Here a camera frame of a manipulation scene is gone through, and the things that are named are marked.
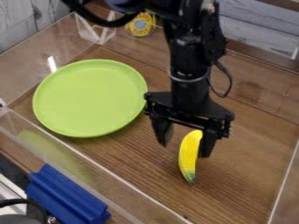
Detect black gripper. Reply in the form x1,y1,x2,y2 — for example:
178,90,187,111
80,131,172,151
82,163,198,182
144,73,235,158

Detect yellow toy banana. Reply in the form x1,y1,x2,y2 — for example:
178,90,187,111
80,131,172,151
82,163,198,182
179,130,203,183

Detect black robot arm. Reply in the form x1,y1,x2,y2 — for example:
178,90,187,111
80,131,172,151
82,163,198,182
62,0,235,158

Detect green round plate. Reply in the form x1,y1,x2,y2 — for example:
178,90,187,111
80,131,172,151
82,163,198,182
32,59,147,138

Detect yellow labelled tin can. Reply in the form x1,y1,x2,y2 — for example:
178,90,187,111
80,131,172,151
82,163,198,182
126,13,156,38

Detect blue plastic block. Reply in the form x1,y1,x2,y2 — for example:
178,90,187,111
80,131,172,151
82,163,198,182
26,164,111,224

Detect clear acrylic triangle bracket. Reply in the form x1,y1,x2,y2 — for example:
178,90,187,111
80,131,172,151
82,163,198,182
75,14,118,46

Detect clear acrylic front wall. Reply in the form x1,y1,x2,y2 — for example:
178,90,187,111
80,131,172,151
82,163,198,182
0,108,192,224

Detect black cable bottom left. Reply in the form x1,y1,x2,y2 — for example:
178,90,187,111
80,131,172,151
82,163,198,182
0,199,44,224

